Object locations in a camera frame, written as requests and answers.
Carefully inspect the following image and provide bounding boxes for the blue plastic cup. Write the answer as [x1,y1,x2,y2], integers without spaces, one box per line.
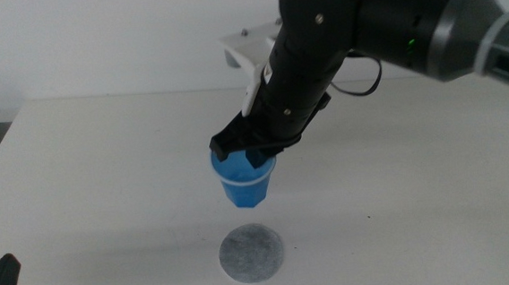
[210,145,281,212]

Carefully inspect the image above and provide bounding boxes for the round grey cup mat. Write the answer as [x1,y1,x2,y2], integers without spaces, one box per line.
[216,220,288,285]

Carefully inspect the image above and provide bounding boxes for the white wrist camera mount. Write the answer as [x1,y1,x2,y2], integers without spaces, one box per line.
[218,19,290,120]

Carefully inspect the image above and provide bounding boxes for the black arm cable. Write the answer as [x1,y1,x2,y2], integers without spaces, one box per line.
[327,47,386,99]

